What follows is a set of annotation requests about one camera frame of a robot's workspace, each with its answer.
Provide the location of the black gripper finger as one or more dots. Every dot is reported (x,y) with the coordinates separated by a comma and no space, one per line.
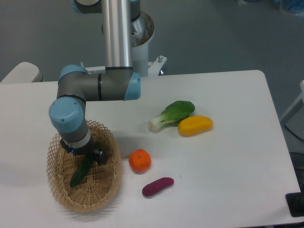
(100,156)
(93,156)

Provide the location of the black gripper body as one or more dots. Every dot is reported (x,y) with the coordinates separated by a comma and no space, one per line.
(86,149)

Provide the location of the green cucumber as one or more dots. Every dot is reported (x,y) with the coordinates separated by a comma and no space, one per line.
(81,171)

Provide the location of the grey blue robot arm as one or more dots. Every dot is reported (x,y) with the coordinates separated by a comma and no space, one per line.
(76,86)

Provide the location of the woven wicker basket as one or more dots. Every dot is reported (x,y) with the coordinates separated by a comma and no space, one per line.
(98,186)

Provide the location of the orange tangerine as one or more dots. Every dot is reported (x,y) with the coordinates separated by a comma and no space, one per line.
(140,160)

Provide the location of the purple sweet potato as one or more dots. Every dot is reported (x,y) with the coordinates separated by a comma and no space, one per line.
(157,186)

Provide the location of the green bok choy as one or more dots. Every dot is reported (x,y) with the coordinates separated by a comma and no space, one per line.
(174,113)

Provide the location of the white chair armrest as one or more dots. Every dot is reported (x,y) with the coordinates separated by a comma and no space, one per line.
(24,72)

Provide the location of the yellow mango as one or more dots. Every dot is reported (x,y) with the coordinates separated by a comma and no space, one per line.
(194,125)

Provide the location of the black device at table edge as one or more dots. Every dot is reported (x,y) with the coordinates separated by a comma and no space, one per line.
(295,203)

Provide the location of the white frame at right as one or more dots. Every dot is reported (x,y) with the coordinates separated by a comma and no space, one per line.
(294,107)

